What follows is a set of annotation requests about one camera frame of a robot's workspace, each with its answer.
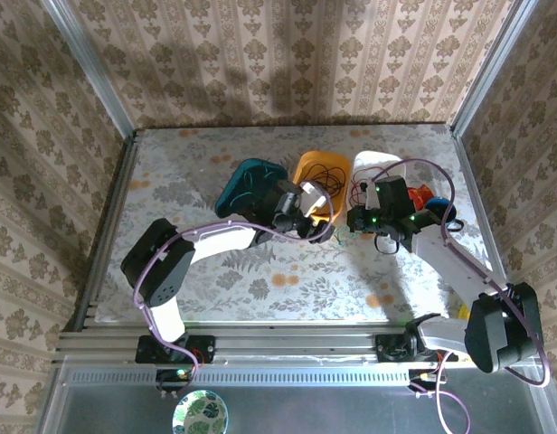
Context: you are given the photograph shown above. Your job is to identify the thin green cable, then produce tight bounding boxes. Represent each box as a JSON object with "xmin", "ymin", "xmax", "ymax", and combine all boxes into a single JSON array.
[
  {"xmin": 333, "ymin": 227, "xmax": 360, "ymax": 247},
  {"xmin": 231, "ymin": 165, "xmax": 280, "ymax": 212}
]

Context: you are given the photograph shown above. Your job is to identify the thin black cable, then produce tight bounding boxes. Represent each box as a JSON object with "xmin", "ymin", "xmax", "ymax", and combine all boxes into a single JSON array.
[
  {"xmin": 373, "ymin": 231, "xmax": 402, "ymax": 256},
  {"xmin": 304, "ymin": 164, "xmax": 348, "ymax": 199}
]

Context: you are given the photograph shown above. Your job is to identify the red plastic object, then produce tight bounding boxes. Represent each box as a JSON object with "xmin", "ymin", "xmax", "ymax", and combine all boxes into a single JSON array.
[{"xmin": 406, "ymin": 184, "xmax": 434, "ymax": 210}]

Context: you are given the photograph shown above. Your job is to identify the teal plastic bin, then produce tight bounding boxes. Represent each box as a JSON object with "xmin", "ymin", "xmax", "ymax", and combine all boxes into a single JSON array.
[{"xmin": 213, "ymin": 157, "xmax": 289, "ymax": 219}]

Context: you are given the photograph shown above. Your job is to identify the blue round object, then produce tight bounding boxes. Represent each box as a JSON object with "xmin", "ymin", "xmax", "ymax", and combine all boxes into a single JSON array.
[{"xmin": 424, "ymin": 196, "xmax": 457, "ymax": 223}]

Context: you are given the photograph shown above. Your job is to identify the white plastic bin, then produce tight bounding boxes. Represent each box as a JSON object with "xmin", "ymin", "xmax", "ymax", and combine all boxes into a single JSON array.
[{"xmin": 348, "ymin": 150, "xmax": 409, "ymax": 214}]

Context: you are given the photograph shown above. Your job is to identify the orange plastic bin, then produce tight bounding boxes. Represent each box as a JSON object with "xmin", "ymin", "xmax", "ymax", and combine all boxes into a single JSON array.
[{"xmin": 290, "ymin": 149, "xmax": 353, "ymax": 226}]

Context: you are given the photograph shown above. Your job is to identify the leaf pattern bowl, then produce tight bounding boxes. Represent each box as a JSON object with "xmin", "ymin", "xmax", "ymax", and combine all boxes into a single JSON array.
[{"xmin": 171, "ymin": 390, "xmax": 229, "ymax": 434}]

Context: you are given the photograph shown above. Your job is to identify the thin red cable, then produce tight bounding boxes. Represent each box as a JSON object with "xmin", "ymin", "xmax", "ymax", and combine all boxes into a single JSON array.
[{"xmin": 349, "ymin": 165, "xmax": 384, "ymax": 205}]

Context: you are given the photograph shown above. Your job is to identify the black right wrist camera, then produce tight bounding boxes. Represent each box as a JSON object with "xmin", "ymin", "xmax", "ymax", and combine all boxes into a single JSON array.
[{"xmin": 365, "ymin": 175, "xmax": 416, "ymax": 214}]

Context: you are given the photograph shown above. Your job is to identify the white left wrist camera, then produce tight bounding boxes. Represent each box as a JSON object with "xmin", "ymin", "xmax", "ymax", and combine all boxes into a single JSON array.
[{"xmin": 300, "ymin": 179, "xmax": 331, "ymax": 218}]

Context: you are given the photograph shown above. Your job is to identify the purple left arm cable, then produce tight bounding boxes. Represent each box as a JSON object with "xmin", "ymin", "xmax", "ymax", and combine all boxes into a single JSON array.
[{"xmin": 132, "ymin": 187, "xmax": 336, "ymax": 395}]

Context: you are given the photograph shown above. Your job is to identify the aluminium side rail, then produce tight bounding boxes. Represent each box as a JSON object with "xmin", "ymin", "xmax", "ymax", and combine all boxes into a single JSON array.
[
  {"xmin": 72, "ymin": 129, "xmax": 140, "ymax": 332},
  {"xmin": 449, "ymin": 127, "xmax": 523, "ymax": 327}
]

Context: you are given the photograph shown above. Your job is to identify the aluminium front rail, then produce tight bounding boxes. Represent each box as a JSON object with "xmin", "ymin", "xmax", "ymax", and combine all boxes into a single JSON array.
[{"xmin": 52, "ymin": 321, "xmax": 545, "ymax": 364}]

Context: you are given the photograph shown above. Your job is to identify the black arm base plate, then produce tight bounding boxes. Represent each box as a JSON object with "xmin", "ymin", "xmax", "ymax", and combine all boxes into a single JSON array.
[
  {"xmin": 135, "ymin": 334, "xmax": 217, "ymax": 365},
  {"xmin": 374, "ymin": 331, "xmax": 461, "ymax": 363}
]

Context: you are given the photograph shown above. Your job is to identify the slotted metal cable tray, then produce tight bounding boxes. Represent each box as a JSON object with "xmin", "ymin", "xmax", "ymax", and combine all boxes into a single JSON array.
[{"xmin": 37, "ymin": 355, "xmax": 557, "ymax": 434}]

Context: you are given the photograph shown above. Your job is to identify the aluminium frame post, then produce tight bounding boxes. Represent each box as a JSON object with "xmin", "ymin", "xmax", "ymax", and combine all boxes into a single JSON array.
[
  {"xmin": 448, "ymin": 0, "xmax": 533, "ymax": 138},
  {"xmin": 40, "ymin": 0, "xmax": 138, "ymax": 138}
]

